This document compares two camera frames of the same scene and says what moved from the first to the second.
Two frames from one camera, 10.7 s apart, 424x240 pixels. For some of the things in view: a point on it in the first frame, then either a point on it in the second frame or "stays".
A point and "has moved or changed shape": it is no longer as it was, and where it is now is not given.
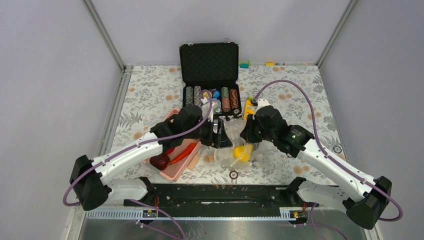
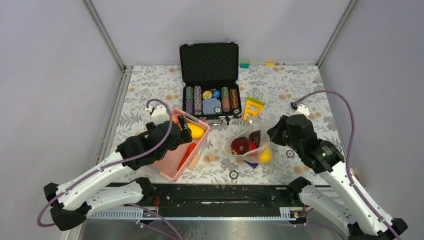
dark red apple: [160, 161] to [240, 144]
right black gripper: [247, 134] to [273, 132]
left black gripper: [219, 139] to [185, 136]
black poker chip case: [213, 67] stays
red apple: [169, 151] has moved or changed shape
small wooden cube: [210, 158] stays
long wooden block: [193, 163] stays
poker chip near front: [233, 174] stays
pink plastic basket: [174, 170] stays
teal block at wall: [244, 65] stays
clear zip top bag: [242, 154] has moved or changed shape
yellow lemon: [243, 152] to [266, 155]
